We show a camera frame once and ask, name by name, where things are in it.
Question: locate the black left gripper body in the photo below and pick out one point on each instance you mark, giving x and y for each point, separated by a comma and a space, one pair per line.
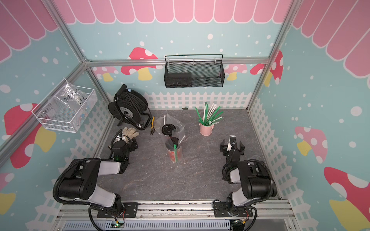
130, 147

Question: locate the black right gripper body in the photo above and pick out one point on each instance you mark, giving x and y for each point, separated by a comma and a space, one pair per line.
226, 152

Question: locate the red cartoon milk tea cup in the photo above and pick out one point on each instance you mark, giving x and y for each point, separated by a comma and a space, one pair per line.
167, 129

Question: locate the green straw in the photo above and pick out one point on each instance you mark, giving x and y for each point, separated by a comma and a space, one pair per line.
175, 153

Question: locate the clear plastic carrier bag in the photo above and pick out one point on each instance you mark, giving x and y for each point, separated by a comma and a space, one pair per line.
178, 133

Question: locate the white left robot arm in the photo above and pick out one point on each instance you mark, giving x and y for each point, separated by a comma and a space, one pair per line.
77, 184

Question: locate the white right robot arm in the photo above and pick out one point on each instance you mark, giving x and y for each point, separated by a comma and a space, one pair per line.
254, 177

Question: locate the beige work gloves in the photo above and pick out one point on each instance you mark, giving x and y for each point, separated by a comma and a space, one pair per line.
126, 135

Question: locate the yellow black pliers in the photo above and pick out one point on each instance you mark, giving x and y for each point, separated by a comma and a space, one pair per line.
152, 126

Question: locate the pink straw holder cup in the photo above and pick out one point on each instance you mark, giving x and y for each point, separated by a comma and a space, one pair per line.
206, 130

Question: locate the green and white straws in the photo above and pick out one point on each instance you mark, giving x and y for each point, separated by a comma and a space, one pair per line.
211, 115

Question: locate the clear bag in basket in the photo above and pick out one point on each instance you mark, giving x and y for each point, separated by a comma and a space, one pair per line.
69, 101

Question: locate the black box in basket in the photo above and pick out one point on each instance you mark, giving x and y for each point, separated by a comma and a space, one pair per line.
178, 80

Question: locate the black cable reel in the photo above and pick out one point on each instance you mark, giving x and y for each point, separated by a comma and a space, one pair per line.
130, 107

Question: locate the white wire wall basket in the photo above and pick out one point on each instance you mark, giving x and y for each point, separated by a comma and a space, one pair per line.
46, 114

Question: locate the black mesh wall basket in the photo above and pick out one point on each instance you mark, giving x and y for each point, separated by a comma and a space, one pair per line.
207, 69

